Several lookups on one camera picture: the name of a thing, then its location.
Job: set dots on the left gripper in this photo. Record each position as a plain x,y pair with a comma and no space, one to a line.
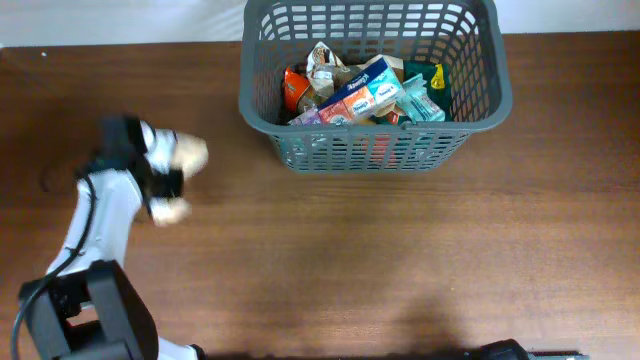
163,185

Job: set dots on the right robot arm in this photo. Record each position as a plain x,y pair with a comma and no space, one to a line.
510,349

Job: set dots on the Kleenex tissue multipack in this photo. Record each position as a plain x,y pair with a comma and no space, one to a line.
373,91

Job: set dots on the beige paper bag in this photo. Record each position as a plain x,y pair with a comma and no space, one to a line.
175,153

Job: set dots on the orange spaghetti pasta packet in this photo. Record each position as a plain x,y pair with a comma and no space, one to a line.
319,151

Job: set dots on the beige brown snack bag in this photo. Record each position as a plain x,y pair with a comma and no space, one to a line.
325,73

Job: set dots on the small light green packet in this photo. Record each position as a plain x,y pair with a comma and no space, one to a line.
416,104

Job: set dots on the grey plastic basket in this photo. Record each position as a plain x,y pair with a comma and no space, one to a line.
463,35

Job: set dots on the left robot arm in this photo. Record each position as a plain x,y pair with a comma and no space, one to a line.
85,307

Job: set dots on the green Nescafe coffee bag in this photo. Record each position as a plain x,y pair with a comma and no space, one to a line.
438,84

